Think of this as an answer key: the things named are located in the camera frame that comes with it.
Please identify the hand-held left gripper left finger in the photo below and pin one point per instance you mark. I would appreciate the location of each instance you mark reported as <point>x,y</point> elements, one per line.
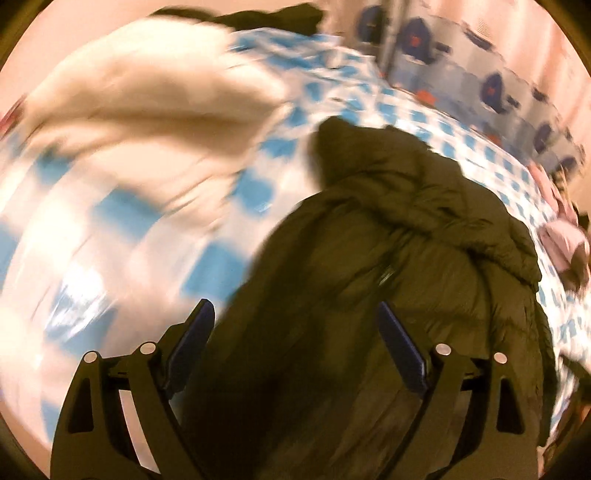
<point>191,341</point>

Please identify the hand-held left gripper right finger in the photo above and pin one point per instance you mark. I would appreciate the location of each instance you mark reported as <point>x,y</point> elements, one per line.
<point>401,346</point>

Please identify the dark puffer jacket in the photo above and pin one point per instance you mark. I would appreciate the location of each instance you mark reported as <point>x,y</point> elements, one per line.
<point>369,230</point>

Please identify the blue white checkered bed sheet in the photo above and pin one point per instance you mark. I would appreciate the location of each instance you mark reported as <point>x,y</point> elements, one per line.
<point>138,258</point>

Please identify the pink folded garment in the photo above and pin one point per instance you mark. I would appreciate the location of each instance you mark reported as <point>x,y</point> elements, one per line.
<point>561,244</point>

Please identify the pink crumpled cloth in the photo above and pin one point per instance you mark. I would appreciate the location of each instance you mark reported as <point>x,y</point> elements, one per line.
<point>551,194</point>

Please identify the white quilted comforter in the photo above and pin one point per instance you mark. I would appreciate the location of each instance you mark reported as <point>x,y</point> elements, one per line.
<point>138,92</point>

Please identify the whale print curtain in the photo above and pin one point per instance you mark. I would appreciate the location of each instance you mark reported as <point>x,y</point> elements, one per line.
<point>461,60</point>

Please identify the black jacket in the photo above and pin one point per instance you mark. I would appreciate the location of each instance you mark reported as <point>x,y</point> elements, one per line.
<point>277,18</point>

